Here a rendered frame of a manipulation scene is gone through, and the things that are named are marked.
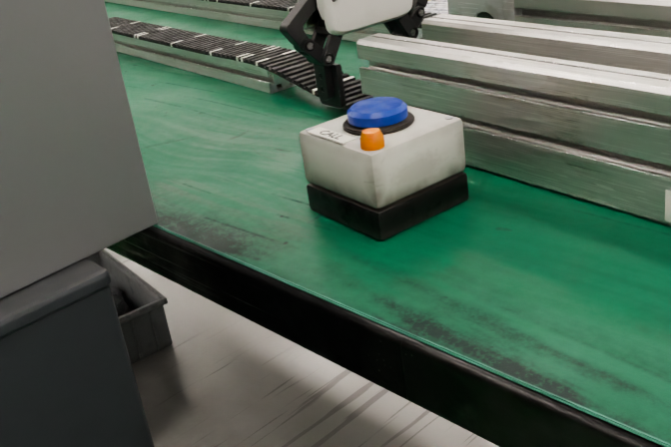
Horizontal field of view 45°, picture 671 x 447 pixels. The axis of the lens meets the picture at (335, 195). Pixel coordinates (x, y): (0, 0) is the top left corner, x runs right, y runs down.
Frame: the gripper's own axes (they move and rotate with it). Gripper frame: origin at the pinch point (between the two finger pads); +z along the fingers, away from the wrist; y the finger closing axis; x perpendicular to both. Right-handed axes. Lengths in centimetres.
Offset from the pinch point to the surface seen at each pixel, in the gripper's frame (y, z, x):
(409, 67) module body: 4.9, -4.0, 11.8
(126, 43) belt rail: 1, 2, -53
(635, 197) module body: 5.0, 1.6, 31.4
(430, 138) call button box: 12.0, -2.5, 21.4
